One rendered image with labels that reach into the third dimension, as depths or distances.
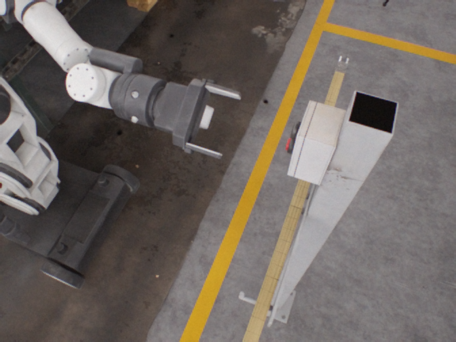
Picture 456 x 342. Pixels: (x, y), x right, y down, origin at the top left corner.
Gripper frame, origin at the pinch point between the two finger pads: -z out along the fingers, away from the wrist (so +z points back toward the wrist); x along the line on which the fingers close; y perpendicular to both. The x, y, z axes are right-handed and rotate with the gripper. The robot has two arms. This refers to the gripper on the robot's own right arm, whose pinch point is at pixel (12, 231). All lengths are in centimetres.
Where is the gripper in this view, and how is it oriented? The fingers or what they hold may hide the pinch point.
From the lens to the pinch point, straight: 136.2
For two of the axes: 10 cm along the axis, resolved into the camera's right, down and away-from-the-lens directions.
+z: -1.6, -5.7, -8.1
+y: 4.6, -7.6, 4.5
